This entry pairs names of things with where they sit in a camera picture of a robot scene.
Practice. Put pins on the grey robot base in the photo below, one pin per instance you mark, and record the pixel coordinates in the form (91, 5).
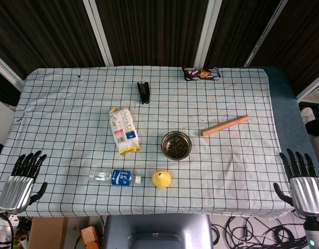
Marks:
(156, 228)

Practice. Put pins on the black clip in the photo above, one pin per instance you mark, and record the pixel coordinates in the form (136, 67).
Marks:
(144, 90)

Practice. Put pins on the robot left hand black fingers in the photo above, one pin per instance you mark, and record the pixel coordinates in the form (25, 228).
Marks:
(15, 193)

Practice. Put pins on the yellow pear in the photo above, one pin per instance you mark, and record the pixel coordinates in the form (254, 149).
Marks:
(161, 179)

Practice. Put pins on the white shoe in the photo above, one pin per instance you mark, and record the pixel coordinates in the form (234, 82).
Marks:
(307, 115)

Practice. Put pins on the clear water bottle blue label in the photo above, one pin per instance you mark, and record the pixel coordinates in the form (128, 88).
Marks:
(120, 177)

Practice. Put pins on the brown cardboard box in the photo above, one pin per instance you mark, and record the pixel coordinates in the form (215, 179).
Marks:
(46, 233)

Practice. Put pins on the yellow white snack bag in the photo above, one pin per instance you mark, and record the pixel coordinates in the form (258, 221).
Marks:
(124, 129)

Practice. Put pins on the white partition frame post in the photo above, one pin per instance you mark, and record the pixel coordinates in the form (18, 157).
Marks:
(207, 33)
(98, 31)
(265, 33)

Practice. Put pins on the metal bowl with dark contents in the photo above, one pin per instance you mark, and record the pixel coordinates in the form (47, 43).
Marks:
(176, 145)

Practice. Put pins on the orange block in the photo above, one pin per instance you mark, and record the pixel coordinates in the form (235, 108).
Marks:
(89, 236)

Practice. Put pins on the wooden stick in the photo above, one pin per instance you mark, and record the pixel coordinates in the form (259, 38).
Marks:
(225, 125)

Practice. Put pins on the dark chocolate snack wrapper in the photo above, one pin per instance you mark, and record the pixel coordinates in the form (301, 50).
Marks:
(200, 74)

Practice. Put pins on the white checkered tablecloth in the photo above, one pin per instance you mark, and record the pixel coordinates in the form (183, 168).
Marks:
(71, 116)

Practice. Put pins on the robot right hand black fingers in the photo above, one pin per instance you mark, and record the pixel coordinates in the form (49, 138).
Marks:
(308, 194)

